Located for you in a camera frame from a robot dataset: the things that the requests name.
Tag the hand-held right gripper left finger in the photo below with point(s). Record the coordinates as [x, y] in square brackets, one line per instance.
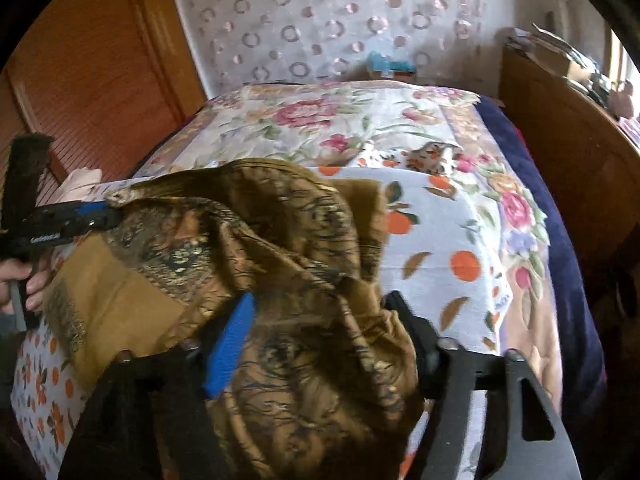
[230, 345]

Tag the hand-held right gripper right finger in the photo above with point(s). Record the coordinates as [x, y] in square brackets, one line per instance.
[427, 360]

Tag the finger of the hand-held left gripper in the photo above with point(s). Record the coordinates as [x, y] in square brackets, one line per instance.
[97, 222]
[92, 207]

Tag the golden patterned shirt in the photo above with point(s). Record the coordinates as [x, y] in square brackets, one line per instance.
[300, 285]

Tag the person's left hand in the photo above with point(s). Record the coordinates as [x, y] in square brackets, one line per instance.
[39, 285]

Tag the cream cloth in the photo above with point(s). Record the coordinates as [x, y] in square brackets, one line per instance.
[80, 185]

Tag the orange-print sheet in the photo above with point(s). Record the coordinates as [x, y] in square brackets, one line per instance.
[435, 240]

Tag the wooden wardrobe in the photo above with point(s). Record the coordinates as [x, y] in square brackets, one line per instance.
[90, 75]

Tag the navy blanket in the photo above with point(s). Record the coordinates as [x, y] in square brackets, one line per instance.
[555, 240]

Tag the small patterned cloth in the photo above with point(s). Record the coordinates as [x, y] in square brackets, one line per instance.
[432, 156]

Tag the floral bedsheet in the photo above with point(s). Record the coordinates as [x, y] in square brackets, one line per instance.
[310, 120]

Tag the wooden sideboard cabinet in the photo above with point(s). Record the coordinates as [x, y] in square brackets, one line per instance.
[565, 150]

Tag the teal item on box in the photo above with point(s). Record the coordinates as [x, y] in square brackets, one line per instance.
[390, 65]

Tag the circle-patterned curtain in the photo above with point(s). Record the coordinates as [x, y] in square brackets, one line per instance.
[325, 20]

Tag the cardboard box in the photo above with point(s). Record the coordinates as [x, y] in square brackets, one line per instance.
[577, 71]

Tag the pink bottle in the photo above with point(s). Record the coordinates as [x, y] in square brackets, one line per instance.
[627, 97]

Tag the pile of books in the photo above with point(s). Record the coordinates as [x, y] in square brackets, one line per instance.
[545, 45]

